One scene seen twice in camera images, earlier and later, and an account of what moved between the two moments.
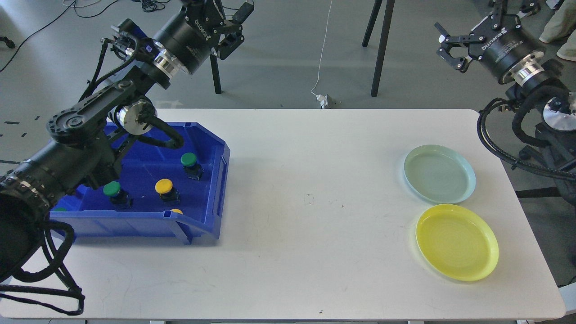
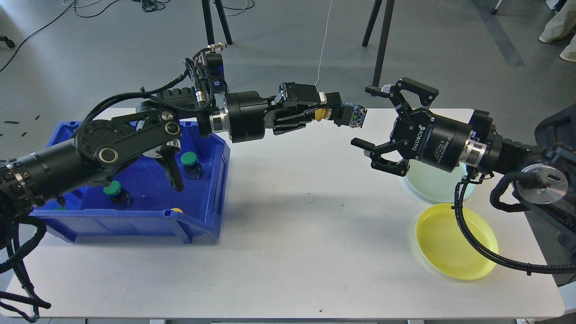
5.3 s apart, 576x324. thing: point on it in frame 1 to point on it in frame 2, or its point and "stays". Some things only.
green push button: (118, 198) stays
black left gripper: (187, 40) to (245, 112)
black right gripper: (499, 50) to (439, 141)
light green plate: (439, 174) stays
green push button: (188, 160) stays
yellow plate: (457, 242) stays
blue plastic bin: (159, 191) stays
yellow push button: (164, 188) to (347, 114)
